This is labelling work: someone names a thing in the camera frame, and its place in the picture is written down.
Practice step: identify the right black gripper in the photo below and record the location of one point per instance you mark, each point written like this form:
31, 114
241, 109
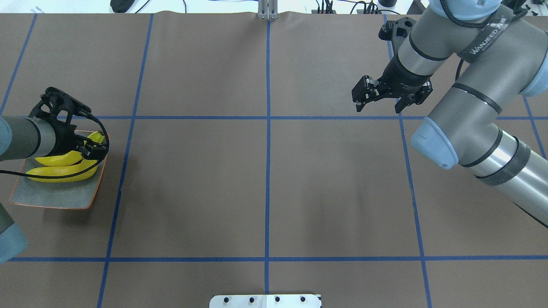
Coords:
401, 78

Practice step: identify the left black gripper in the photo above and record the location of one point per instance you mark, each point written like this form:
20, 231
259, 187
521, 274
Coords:
65, 139

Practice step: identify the yellow banana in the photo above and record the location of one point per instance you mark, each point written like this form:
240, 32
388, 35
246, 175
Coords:
58, 171
67, 159

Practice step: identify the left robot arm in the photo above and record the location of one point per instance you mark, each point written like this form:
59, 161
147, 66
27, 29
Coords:
19, 136

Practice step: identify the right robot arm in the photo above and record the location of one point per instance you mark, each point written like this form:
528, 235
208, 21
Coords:
506, 56

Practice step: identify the grey square plate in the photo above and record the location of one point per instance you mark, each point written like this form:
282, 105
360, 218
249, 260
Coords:
77, 195

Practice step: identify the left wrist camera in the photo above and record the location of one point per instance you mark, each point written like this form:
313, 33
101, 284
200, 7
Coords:
57, 108

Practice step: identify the aluminium frame post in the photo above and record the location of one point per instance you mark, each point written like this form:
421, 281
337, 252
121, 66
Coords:
268, 10

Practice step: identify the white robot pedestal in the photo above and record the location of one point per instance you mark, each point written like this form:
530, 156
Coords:
266, 301

